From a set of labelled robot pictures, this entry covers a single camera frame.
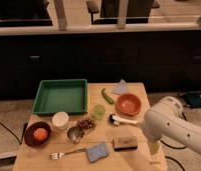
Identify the grey folded cloth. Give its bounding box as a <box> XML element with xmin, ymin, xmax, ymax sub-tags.
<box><xmin>112</xmin><ymin>79</ymin><xmax>129</xmax><ymax>95</ymax></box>

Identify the green chili pepper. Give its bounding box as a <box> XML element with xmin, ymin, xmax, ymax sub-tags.
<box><xmin>101</xmin><ymin>88</ymin><xmax>114</xmax><ymax>105</ymax></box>

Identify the dark office chair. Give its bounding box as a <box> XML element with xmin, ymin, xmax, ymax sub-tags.
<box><xmin>86</xmin><ymin>0</ymin><xmax>160</xmax><ymax>25</ymax></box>

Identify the black cable right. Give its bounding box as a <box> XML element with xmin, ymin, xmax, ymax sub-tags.
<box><xmin>159</xmin><ymin>111</ymin><xmax>190</xmax><ymax>171</ymax></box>

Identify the orange bowl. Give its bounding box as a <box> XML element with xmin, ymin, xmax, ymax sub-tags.
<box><xmin>115</xmin><ymin>93</ymin><xmax>142</xmax><ymax>117</ymax></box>

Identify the green plastic tray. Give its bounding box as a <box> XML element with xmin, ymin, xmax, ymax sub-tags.
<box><xmin>32</xmin><ymin>79</ymin><xmax>87</xmax><ymax>116</ymax></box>

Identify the black cable left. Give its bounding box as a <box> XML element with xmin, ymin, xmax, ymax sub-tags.
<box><xmin>0</xmin><ymin>118</ymin><xmax>29</xmax><ymax>146</ymax></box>

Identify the orange fruit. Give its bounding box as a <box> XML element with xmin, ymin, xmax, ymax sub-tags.
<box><xmin>33</xmin><ymin>128</ymin><xmax>48</xmax><ymax>141</ymax></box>

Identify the brown grape bunch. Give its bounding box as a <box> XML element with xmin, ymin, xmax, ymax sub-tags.
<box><xmin>77</xmin><ymin>117</ymin><xmax>96</xmax><ymax>130</ymax></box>

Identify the blue black device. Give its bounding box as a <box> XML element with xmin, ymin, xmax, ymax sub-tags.
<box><xmin>179</xmin><ymin>92</ymin><xmax>201</xmax><ymax>108</ymax></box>

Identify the blue sponge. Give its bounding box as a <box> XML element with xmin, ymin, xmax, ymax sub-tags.
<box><xmin>86</xmin><ymin>143</ymin><xmax>109</xmax><ymax>163</ymax></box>

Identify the metal measuring cup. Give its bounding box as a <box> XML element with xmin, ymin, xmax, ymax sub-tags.
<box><xmin>67</xmin><ymin>126</ymin><xmax>84</xmax><ymax>144</ymax></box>

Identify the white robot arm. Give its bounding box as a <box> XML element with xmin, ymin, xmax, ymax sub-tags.
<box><xmin>143</xmin><ymin>96</ymin><xmax>201</xmax><ymax>155</ymax></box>

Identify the light green cup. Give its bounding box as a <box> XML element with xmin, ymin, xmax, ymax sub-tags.
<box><xmin>91</xmin><ymin>105</ymin><xmax>106</xmax><ymax>120</ymax></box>

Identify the silver fork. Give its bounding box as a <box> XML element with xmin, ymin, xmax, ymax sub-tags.
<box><xmin>50</xmin><ymin>148</ymin><xmax>86</xmax><ymax>160</ymax></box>

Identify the wooden felt eraser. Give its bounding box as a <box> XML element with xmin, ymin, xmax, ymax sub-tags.
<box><xmin>113</xmin><ymin>136</ymin><xmax>138</xmax><ymax>151</ymax></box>

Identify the black cable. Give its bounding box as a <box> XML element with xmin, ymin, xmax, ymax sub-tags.
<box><xmin>159</xmin><ymin>111</ymin><xmax>190</xmax><ymax>171</ymax></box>
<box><xmin>0</xmin><ymin>118</ymin><xmax>29</xmax><ymax>146</ymax></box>

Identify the white round container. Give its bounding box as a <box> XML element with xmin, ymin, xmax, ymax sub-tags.
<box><xmin>52</xmin><ymin>112</ymin><xmax>69</xmax><ymax>130</ymax></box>

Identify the dark red plate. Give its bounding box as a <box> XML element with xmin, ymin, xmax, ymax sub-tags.
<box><xmin>24</xmin><ymin>121</ymin><xmax>51</xmax><ymax>148</ymax></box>

